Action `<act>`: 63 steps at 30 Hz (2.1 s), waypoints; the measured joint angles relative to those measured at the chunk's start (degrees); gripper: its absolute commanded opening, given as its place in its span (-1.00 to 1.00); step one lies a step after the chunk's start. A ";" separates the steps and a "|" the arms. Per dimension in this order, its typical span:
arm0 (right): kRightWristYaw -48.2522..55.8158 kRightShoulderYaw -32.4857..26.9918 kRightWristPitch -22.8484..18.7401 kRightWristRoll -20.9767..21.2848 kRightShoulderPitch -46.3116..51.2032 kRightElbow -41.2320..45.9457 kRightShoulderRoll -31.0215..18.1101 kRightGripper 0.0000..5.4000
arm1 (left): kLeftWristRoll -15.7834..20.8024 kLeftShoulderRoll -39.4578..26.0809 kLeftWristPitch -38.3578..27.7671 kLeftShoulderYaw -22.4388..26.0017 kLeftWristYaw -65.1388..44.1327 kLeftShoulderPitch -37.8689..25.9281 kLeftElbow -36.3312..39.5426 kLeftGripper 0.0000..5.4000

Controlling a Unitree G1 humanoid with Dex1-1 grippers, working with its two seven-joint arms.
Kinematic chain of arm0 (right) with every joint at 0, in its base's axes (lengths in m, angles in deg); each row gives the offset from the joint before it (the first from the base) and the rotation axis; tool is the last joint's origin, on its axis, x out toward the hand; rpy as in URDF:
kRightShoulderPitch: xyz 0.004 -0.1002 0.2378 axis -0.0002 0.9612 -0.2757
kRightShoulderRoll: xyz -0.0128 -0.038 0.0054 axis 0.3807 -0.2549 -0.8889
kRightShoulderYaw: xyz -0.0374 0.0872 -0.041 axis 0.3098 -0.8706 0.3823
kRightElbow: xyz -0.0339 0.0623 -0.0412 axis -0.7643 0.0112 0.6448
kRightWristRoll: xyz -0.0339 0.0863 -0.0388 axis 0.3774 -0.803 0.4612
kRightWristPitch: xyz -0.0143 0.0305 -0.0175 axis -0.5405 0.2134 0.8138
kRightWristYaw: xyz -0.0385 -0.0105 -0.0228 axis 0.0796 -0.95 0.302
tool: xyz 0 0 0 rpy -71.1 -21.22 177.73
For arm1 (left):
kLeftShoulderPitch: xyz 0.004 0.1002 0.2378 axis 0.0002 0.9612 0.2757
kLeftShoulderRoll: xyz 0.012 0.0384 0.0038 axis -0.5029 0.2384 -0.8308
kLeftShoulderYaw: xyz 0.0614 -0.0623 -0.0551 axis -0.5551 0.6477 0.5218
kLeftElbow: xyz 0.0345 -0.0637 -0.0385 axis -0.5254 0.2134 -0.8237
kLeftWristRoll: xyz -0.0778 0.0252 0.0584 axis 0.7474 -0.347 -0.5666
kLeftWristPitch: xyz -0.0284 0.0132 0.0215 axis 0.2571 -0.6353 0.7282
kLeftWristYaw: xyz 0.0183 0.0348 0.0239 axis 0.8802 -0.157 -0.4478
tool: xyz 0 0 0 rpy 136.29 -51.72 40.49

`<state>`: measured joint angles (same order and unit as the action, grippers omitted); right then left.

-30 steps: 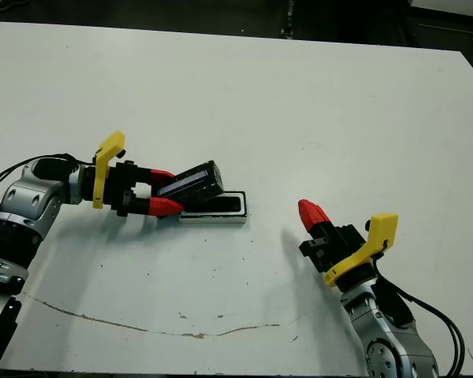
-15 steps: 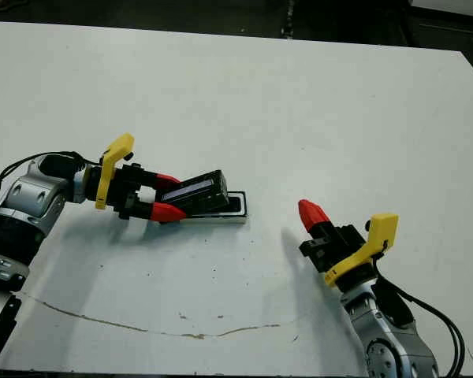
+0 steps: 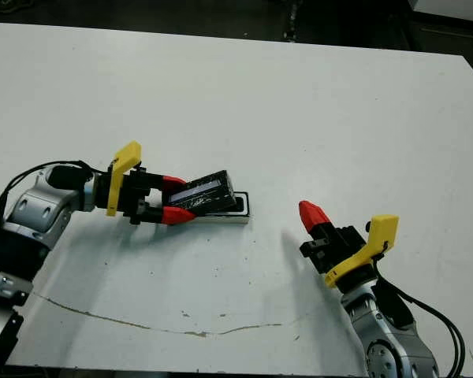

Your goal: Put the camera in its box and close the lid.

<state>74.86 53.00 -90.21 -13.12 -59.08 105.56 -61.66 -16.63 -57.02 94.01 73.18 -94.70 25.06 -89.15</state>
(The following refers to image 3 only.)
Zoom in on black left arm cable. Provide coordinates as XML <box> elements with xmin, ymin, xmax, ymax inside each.
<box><xmin>0</xmin><ymin>158</ymin><xmax>112</xmax><ymax>221</ymax></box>

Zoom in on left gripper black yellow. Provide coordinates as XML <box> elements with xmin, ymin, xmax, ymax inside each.
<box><xmin>106</xmin><ymin>140</ymin><xmax>196</xmax><ymax>227</ymax></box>

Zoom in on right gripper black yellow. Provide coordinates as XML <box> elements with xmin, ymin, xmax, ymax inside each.
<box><xmin>298</xmin><ymin>200</ymin><xmax>400</xmax><ymax>293</ymax></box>

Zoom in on black glossy box lid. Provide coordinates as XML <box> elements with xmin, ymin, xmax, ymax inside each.
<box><xmin>169</xmin><ymin>169</ymin><xmax>237</xmax><ymax>216</ymax></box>

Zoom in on dark floor cables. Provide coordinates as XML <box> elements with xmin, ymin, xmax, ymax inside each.
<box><xmin>0</xmin><ymin>0</ymin><xmax>36</xmax><ymax>11</ymax></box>

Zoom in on white box base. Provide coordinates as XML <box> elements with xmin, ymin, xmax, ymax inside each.
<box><xmin>188</xmin><ymin>191</ymin><xmax>253</xmax><ymax>229</ymax></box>

